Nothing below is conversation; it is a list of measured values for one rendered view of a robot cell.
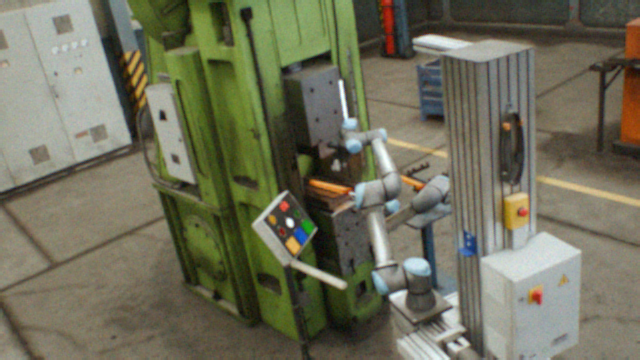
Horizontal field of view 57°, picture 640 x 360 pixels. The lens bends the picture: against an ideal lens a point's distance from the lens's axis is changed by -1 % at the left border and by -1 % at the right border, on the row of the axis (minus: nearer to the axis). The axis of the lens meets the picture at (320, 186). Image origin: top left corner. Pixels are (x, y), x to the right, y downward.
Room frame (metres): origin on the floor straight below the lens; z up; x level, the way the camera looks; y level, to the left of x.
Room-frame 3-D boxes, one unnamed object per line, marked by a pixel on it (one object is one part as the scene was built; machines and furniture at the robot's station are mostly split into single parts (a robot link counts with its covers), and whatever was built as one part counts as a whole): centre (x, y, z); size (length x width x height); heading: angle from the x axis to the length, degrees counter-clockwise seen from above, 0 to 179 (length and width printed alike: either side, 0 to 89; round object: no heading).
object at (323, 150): (3.50, 0.03, 1.32); 0.42 x 0.20 x 0.10; 40
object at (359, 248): (3.55, -0.01, 0.69); 0.56 x 0.38 x 0.45; 40
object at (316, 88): (3.53, 0.00, 1.56); 0.42 x 0.39 x 0.40; 40
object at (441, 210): (3.54, -0.66, 0.66); 0.40 x 0.30 x 0.02; 118
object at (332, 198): (3.50, 0.03, 0.96); 0.42 x 0.20 x 0.09; 40
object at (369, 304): (3.55, -0.01, 0.23); 0.55 x 0.37 x 0.47; 40
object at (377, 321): (3.30, -0.13, 0.01); 0.58 x 0.39 x 0.01; 130
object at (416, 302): (2.35, -0.38, 0.87); 0.15 x 0.15 x 0.10
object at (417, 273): (2.35, -0.37, 0.98); 0.13 x 0.12 x 0.14; 94
